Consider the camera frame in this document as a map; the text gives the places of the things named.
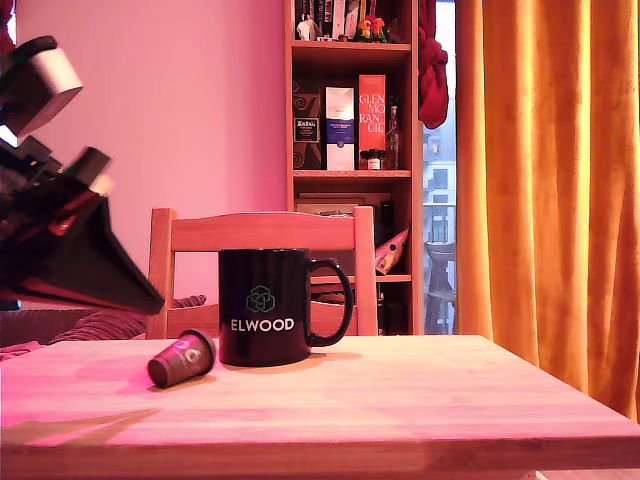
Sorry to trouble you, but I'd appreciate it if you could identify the wooden bookshelf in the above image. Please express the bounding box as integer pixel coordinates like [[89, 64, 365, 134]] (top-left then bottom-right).
[[284, 0, 425, 336]]

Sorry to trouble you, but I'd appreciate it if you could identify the dark ribbed sofa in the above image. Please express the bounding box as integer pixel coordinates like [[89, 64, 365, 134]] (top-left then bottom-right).
[[0, 299, 99, 347]]

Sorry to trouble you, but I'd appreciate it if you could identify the white figurine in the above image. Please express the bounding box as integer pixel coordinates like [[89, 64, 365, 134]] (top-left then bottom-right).
[[295, 13, 319, 41]]

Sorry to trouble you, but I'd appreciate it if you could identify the pink patterned paper bag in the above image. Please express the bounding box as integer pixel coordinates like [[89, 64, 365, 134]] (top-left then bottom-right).
[[375, 227, 411, 276]]

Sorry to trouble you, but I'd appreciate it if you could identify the colourful figurine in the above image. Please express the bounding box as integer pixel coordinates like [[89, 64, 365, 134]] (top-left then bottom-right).
[[354, 13, 391, 42]]

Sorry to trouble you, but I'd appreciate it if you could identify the grey balcony stool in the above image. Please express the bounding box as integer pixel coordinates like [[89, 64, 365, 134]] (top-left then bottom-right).
[[425, 241, 457, 334]]

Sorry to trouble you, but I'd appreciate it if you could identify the white book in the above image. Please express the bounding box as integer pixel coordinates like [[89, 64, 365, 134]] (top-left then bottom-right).
[[332, 0, 348, 39]]

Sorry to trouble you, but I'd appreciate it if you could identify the black Elwood mug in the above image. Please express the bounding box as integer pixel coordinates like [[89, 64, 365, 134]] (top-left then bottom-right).
[[218, 247, 354, 368]]

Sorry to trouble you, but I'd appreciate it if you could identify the wooden chair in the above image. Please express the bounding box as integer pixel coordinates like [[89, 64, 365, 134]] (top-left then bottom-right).
[[146, 205, 380, 340]]

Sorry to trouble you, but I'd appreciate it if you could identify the dark bottle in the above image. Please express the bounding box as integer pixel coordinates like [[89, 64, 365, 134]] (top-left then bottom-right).
[[380, 199, 396, 247]]

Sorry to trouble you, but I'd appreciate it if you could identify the pink cloth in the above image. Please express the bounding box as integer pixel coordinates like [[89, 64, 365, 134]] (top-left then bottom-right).
[[0, 341, 40, 362]]

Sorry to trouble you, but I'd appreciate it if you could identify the red knotted curtain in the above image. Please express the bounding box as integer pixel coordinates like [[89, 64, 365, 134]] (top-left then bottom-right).
[[417, 0, 450, 130]]

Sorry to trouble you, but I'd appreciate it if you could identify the dark box with spirals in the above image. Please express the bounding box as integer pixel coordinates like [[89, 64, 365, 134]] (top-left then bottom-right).
[[292, 79, 323, 170]]

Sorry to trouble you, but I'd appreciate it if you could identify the dark purple coffee capsule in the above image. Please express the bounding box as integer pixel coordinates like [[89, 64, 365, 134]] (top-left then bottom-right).
[[146, 328, 217, 390]]

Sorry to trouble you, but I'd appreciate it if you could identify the red Glenmorangie box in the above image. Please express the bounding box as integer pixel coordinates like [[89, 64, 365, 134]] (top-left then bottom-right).
[[358, 74, 388, 171]]

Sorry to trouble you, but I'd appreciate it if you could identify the white and blue box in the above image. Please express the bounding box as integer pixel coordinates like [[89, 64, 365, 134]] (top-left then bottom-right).
[[324, 86, 356, 171]]

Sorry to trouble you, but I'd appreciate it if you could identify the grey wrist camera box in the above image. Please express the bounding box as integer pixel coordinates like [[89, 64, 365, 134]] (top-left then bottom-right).
[[0, 35, 85, 142]]

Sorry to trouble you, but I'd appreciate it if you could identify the clear glass bottle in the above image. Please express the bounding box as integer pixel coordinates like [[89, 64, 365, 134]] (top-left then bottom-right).
[[385, 105, 402, 170]]

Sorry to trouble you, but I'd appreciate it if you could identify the ribbed cushion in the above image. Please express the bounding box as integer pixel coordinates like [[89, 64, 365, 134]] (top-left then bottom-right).
[[49, 294, 207, 345]]

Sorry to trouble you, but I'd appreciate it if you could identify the orange curtain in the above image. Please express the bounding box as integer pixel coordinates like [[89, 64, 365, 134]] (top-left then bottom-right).
[[455, 0, 640, 426]]

